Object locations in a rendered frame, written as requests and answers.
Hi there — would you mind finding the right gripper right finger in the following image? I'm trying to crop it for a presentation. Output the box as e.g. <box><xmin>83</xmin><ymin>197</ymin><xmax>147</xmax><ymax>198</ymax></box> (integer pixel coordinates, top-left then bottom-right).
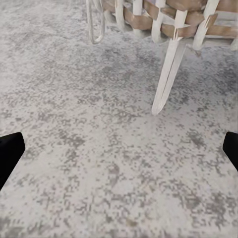
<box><xmin>223</xmin><ymin>131</ymin><xmax>238</xmax><ymax>171</ymax></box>

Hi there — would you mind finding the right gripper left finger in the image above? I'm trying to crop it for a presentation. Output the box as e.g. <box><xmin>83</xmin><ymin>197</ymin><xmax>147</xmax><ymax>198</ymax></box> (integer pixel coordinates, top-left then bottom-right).
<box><xmin>0</xmin><ymin>132</ymin><xmax>26</xmax><ymax>191</ymax></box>

